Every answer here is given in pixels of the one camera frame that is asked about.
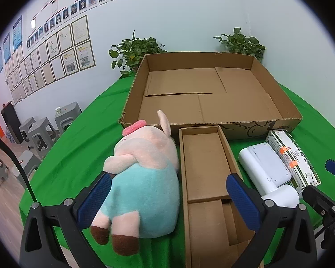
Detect green white medicine box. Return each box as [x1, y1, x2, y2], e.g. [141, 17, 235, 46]
[266, 130, 321, 198]

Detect white handheld fan device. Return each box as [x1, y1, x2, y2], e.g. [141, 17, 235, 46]
[238, 142, 299, 208]

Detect narrow cardboard insert box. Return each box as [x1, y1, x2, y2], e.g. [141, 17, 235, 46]
[179, 126, 254, 267]

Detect pink pig plush toy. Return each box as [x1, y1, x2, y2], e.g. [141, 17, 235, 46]
[90, 110, 180, 256]

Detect green tablecloth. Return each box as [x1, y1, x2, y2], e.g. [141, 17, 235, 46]
[18, 75, 335, 268]

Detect large cardboard tray box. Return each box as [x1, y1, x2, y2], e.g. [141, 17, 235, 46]
[120, 52, 302, 139]

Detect black cabinet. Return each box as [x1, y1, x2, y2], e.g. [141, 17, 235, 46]
[1, 103, 23, 144]

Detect right potted green plant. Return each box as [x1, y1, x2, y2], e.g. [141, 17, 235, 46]
[214, 27, 266, 62]

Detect potted green plant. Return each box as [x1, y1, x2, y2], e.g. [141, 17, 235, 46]
[108, 31, 166, 78]
[214, 27, 266, 62]

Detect left potted green plant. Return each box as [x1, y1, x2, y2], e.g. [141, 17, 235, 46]
[108, 31, 166, 78]

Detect black cable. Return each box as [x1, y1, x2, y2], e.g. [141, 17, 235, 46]
[0, 130, 37, 203]

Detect framed certificates on wall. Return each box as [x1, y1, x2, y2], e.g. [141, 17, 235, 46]
[0, 13, 96, 103]

